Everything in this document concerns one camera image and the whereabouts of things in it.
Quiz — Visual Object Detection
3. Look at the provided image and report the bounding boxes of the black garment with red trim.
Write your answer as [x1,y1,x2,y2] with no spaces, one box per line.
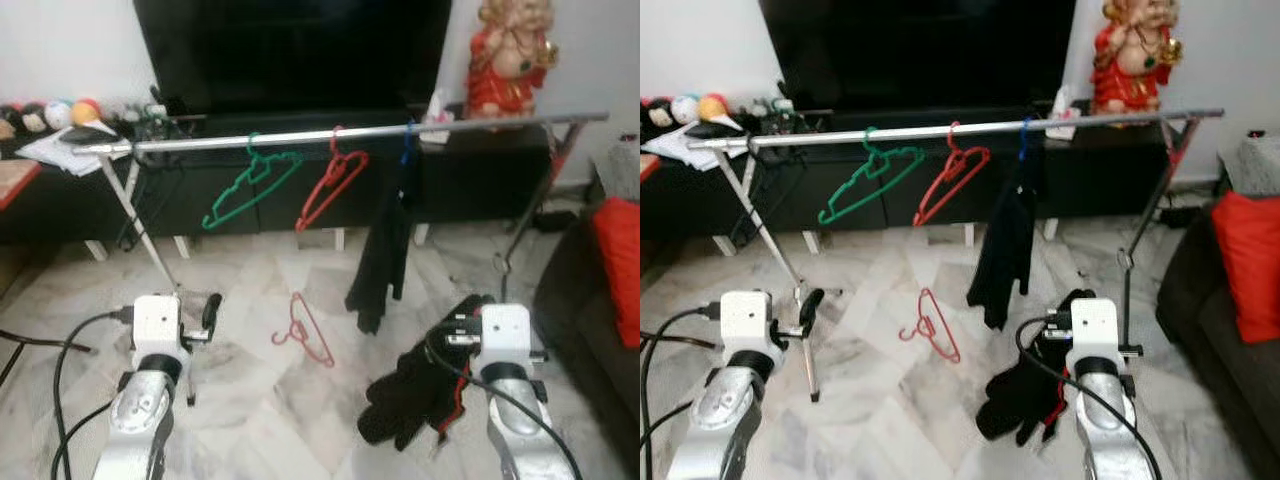
[975,288,1096,446]
[357,293,496,451]

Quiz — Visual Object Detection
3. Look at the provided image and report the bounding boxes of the green plastic hanger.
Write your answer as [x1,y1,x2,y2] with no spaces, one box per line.
[817,127,926,226]
[202,133,304,231]

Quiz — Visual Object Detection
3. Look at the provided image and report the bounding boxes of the red plastic hanger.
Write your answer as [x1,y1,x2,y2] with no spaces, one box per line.
[295,127,369,233]
[898,288,963,364]
[912,122,991,228]
[272,292,336,368]

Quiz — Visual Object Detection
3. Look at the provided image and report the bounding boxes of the dark grey sofa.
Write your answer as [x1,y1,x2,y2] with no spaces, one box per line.
[530,140,641,480]
[1155,135,1280,480]

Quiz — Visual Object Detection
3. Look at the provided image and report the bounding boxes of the red cushion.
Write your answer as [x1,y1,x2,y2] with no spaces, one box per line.
[590,197,641,349]
[1210,190,1280,346]

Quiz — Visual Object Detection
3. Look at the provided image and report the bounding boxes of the chrome clothes rack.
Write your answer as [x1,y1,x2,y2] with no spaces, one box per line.
[700,107,1226,403]
[73,110,611,406]

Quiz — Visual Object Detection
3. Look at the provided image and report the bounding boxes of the white papers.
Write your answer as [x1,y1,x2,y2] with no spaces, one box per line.
[15,125,121,178]
[642,120,746,171]

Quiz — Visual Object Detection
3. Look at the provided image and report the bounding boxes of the small white pink box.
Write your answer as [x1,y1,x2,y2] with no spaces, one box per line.
[420,88,453,143]
[1045,85,1079,139]

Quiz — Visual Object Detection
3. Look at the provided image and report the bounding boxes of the red gold figurine statue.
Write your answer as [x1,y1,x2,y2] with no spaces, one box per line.
[465,0,559,121]
[1092,0,1184,116]

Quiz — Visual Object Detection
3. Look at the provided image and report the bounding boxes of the black television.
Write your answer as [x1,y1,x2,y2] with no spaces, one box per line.
[133,0,453,113]
[757,0,1079,109]

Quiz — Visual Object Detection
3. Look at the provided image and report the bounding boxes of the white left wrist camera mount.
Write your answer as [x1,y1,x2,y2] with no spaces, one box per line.
[132,293,186,373]
[718,290,776,366]

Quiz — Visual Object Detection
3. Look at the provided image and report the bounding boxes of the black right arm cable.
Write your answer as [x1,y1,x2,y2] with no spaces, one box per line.
[425,335,571,480]
[1015,318,1163,480]

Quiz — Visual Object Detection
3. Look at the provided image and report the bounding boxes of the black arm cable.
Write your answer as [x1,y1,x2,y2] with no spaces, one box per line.
[50,308,136,480]
[1015,318,1163,480]
[640,305,723,480]
[425,335,571,480]

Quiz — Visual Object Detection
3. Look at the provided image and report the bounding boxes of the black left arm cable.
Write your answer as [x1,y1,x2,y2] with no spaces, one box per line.
[50,308,136,480]
[640,305,723,480]

